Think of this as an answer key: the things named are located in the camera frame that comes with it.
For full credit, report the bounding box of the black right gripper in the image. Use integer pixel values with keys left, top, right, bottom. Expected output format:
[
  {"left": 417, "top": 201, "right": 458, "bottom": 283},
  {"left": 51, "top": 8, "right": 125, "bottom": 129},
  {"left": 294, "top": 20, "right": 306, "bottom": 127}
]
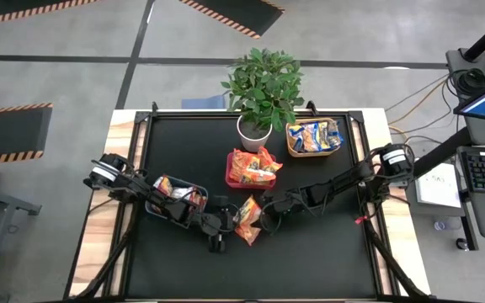
[{"left": 251, "top": 188, "right": 310, "bottom": 231}]

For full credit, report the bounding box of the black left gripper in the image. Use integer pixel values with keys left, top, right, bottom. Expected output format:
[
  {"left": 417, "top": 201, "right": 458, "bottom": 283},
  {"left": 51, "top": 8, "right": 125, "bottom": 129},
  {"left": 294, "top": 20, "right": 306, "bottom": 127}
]
[{"left": 199, "top": 207, "right": 246, "bottom": 253}]

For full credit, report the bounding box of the red Maruchan ramen pack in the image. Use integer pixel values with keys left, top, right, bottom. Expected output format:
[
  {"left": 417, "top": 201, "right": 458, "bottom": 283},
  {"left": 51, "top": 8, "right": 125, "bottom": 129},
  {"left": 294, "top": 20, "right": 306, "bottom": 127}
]
[
  {"left": 152, "top": 174, "right": 174, "bottom": 197},
  {"left": 189, "top": 192, "right": 209, "bottom": 211},
  {"left": 170, "top": 186, "right": 195, "bottom": 201}
]

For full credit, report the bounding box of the red plastic bin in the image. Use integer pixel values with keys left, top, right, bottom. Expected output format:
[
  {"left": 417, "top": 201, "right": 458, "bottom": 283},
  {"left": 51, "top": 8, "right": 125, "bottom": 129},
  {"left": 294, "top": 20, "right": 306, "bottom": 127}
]
[{"left": 224, "top": 151, "right": 278, "bottom": 190}]

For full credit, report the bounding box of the blue-grey plastic bin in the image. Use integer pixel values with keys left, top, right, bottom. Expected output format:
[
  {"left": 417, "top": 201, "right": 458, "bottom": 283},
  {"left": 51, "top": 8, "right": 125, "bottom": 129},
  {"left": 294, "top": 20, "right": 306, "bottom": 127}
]
[{"left": 144, "top": 174, "right": 209, "bottom": 231}]

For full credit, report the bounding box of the blue Maruchan ramen pack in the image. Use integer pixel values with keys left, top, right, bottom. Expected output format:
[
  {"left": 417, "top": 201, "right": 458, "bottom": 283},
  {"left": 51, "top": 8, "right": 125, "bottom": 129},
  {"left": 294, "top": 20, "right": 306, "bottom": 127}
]
[
  {"left": 318, "top": 122, "right": 332, "bottom": 152},
  {"left": 300, "top": 121, "right": 323, "bottom": 152},
  {"left": 328, "top": 121, "right": 345, "bottom": 149},
  {"left": 287, "top": 123, "right": 306, "bottom": 152}
]

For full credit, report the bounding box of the white plant pot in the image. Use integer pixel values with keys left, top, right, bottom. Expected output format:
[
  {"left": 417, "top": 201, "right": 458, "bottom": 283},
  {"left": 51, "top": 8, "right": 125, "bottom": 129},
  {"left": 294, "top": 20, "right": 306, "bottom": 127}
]
[{"left": 236, "top": 114, "right": 274, "bottom": 153}]

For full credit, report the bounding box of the yellow plastic bin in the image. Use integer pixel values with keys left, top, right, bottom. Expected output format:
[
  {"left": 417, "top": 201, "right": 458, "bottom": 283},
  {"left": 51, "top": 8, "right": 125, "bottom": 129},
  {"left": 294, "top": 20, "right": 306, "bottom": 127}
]
[{"left": 285, "top": 117, "right": 344, "bottom": 158}]

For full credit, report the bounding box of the black table mat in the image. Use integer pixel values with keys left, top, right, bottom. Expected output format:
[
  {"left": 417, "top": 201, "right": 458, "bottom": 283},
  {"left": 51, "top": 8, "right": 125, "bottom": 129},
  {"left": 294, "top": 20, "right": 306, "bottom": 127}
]
[{"left": 125, "top": 115, "right": 378, "bottom": 300}]

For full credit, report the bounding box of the blue chair seat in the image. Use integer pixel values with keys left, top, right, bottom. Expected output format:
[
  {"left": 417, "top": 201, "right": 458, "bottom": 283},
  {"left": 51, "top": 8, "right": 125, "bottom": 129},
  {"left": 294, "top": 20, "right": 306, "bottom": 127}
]
[{"left": 180, "top": 93, "right": 227, "bottom": 111}]

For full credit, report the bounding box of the green leafy artificial plant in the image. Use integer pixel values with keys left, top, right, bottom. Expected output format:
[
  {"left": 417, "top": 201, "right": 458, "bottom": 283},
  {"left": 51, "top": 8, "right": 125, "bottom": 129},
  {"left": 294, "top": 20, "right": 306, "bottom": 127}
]
[{"left": 220, "top": 46, "right": 306, "bottom": 133}]

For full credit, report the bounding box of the white note board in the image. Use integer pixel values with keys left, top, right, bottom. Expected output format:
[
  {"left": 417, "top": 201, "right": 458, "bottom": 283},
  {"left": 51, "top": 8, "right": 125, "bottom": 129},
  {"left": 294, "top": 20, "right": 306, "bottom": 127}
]
[{"left": 414, "top": 165, "right": 463, "bottom": 210}]

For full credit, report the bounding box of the clear plastic bottle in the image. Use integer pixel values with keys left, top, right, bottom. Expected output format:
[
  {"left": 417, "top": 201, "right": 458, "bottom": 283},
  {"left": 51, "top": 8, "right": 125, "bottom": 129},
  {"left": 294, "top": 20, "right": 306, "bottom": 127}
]
[{"left": 433, "top": 215, "right": 462, "bottom": 233}]

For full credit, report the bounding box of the black hazard-striped floor mat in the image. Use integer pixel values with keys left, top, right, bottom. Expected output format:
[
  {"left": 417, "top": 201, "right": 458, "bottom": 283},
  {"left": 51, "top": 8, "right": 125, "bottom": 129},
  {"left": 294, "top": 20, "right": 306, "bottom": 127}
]
[
  {"left": 0, "top": 102, "right": 54, "bottom": 165},
  {"left": 0, "top": 0, "right": 103, "bottom": 28},
  {"left": 178, "top": 0, "right": 286, "bottom": 40}
]

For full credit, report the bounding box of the grey stand base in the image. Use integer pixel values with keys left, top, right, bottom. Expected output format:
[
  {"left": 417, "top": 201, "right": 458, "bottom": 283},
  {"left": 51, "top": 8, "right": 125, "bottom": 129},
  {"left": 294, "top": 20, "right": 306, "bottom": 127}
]
[{"left": 445, "top": 47, "right": 485, "bottom": 101}]

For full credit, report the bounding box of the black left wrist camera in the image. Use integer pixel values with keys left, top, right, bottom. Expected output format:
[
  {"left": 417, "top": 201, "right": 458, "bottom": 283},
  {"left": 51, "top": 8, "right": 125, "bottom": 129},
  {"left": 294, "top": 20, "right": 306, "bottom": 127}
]
[{"left": 213, "top": 194, "right": 231, "bottom": 211}]

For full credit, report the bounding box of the yellow floor cable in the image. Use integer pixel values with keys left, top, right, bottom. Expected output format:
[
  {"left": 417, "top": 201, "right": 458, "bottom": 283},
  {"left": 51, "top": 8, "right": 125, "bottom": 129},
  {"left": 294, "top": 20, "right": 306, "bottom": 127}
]
[{"left": 387, "top": 78, "right": 452, "bottom": 155}]

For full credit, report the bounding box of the coiled black cable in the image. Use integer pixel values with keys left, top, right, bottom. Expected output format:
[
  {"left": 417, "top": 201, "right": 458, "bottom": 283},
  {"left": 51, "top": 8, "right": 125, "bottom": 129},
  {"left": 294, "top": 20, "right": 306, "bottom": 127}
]
[{"left": 454, "top": 66, "right": 485, "bottom": 97}]

